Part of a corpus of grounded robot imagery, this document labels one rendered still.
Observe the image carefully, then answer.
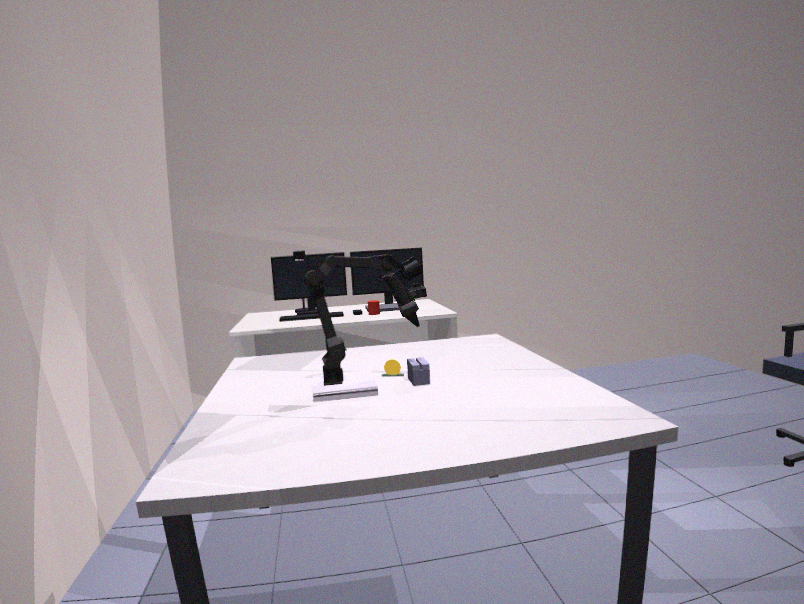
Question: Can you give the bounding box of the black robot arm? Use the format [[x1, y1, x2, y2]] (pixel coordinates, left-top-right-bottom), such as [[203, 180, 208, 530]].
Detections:
[[304, 254, 427, 386]]

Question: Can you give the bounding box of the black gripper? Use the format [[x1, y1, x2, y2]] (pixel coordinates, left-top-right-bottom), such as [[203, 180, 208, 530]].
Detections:
[[391, 284, 420, 327]]

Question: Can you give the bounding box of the thin gold coin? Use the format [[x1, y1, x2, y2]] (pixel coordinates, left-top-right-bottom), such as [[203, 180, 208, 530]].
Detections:
[[384, 359, 401, 375]]

